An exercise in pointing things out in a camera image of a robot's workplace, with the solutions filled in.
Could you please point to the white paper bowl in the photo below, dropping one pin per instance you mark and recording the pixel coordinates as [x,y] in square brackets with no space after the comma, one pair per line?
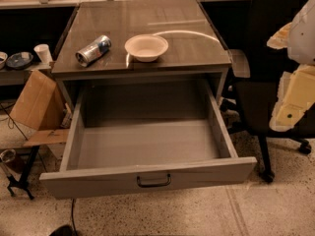
[146,47]

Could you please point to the silver blue redbull can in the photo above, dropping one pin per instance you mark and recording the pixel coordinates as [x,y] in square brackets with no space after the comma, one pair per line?
[93,51]

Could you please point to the black office chair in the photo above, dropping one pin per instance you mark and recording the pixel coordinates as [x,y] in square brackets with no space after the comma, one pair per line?
[256,92]

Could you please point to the white paper cup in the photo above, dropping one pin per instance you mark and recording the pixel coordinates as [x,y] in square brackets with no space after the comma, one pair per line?
[43,52]

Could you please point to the black drawer handle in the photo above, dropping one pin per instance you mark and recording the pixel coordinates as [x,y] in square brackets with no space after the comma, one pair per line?
[143,182]

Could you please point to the grey cabinet with wooden top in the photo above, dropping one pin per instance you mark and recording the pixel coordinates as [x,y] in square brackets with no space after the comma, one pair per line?
[194,47]

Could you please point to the brown cardboard box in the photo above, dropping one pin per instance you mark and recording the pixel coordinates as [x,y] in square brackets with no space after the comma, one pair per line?
[40,107]

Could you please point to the black metal stand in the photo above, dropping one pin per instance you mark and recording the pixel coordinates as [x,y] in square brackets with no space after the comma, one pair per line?
[16,170]

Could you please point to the white bowl at left edge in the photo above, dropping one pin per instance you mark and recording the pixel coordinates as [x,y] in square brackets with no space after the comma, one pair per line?
[3,58]

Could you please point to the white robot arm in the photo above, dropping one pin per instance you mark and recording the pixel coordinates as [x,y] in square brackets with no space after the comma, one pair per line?
[296,91]

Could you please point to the grey open top drawer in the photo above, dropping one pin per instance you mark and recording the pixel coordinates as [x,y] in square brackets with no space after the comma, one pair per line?
[120,132]

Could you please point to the dark blue bowl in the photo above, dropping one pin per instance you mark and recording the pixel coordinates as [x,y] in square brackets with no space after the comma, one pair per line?
[19,61]

